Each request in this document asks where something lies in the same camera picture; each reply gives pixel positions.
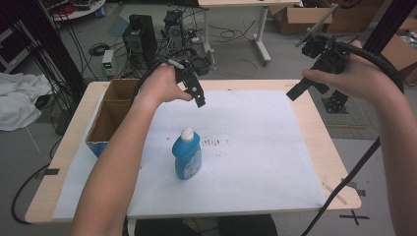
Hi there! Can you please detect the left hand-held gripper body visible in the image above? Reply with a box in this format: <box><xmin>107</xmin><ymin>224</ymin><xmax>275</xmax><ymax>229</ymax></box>
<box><xmin>162</xmin><ymin>48</ymin><xmax>214</xmax><ymax>92</ymax></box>

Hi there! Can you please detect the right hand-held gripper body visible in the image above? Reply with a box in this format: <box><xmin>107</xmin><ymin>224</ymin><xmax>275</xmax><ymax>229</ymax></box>
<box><xmin>294</xmin><ymin>3</ymin><xmax>351</xmax><ymax>75</ymax></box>

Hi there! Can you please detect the blue bottle with white cap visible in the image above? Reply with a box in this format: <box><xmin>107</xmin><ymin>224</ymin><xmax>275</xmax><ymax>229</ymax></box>
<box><xmin>171</xmin><ymin>127</ymin><xmax>203</xmax><ymax>181</ymax></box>

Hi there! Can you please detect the person's right hand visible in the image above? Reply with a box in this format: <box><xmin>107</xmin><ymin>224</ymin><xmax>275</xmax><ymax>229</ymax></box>
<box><xmin>301</xmin><ymin>39</ymin><xmax>399</xmax><ymax>106</ymax></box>

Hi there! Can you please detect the person's left hand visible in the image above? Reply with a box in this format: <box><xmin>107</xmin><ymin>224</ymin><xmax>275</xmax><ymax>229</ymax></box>
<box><xmin>135</xmin><ymin>63</ymin><xmax>195</xmax><ymax>108</ymax></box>

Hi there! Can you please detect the flat open cardboard box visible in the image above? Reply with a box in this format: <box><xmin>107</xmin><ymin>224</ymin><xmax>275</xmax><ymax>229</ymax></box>
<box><xmin>272</xmin><ymin>4</ymin><xmax>334</xmax><ymax>35</ymax></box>

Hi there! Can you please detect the black computer tower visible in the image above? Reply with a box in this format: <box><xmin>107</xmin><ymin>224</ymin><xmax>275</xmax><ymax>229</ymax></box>
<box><xmin>121</xmin><ymin>14</ymin><xmax>158</xmax><ymax>67</ymax></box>

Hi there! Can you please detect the black metal stand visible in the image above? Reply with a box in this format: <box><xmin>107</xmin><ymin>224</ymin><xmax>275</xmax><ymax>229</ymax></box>
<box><xmin>322</xmin><ymin>0</ymin><xmax>417</xmax><ymax>115</ymax></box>
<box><xmin>5</xmin><ymin>0</ymin><xmax>89</xmax><ymax>96</ymax></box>

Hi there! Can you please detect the white desk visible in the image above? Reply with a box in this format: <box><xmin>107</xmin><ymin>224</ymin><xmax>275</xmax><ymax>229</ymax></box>
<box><xmin>198</xmin><ymin>0</ymin><xmax>301</xmax><ymax>65</ymax></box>

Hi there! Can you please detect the large cardboard box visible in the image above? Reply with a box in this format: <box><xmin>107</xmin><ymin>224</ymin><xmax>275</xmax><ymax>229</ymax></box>
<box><xmin>381</xmin><ymin>16</ymin><xmax>417</xmax><ymax>84</ymax></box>

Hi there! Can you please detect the white paper sheet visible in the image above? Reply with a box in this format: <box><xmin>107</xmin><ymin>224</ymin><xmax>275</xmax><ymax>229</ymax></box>
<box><xmin>51</xmin><ymin>88</ymin><xmax>328</xmax><ymax>220</ymax></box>

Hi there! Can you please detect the small white power supply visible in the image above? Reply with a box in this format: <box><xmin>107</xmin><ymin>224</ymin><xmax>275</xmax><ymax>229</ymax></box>
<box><xmin>101</xmin><ymin>49</ymin><xmax>115</xmax><ymax>79</ymax></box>

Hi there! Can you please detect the round white table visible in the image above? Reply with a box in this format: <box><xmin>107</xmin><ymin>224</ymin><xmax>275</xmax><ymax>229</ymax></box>
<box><xmin>38</xmin><ymin>0</ymin><xmax>107</xmax><ymax>23</ymax></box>

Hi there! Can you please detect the white cloth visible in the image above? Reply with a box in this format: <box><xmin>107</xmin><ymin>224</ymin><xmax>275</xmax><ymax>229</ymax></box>
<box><xmin>0</xmin><ymin>72</ymin><xmax>53</xmax><ymax>133</ymax></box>

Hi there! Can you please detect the open-frame computer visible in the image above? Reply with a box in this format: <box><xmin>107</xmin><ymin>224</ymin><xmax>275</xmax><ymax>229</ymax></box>
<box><xmin>161</xmin><ymin>9</ymin><xmax>185</xmax><ymax>51</ymax></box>

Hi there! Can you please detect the coiled black cable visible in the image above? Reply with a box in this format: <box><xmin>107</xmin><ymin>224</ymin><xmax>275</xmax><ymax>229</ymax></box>
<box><xmin>88</xmin><ymin>42</ymin><xmax>111</xmax><ymax>57</ymax></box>

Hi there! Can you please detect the black corrugated right gripper cable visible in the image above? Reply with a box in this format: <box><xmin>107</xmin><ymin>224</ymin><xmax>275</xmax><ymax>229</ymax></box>
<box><xmin>299</xmin><ymin>40</ymin><xmax>406</xmax><ymax>236</ymax></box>

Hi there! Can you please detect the black floor cable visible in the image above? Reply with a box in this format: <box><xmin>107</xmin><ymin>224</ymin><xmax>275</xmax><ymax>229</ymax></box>
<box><xmin>11</xmin><ymin>162</ymin><xmax>51</xmax><ymax>226</ymax></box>

